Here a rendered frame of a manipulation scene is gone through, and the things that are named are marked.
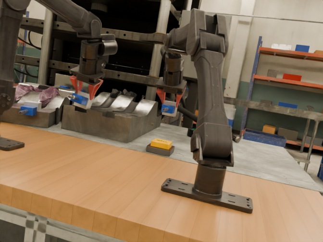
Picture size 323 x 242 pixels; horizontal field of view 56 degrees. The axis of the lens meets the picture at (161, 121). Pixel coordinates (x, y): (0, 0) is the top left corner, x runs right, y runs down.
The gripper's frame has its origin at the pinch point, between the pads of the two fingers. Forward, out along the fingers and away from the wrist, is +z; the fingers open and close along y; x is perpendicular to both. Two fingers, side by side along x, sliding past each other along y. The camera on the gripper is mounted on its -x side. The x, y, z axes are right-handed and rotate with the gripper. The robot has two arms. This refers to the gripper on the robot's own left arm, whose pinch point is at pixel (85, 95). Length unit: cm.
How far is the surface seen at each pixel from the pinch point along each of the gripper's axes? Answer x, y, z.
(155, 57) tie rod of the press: -76, 1, 4
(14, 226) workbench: 22, 13, 54
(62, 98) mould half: -9.4, 15.8, 10.6
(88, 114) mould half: 3.3, -4.0, 5.2
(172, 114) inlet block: -12.5, -30.4, 1.7
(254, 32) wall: -679, -42, 69
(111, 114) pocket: -1.7, -10.6, 5.0
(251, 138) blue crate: -331, -92, 160
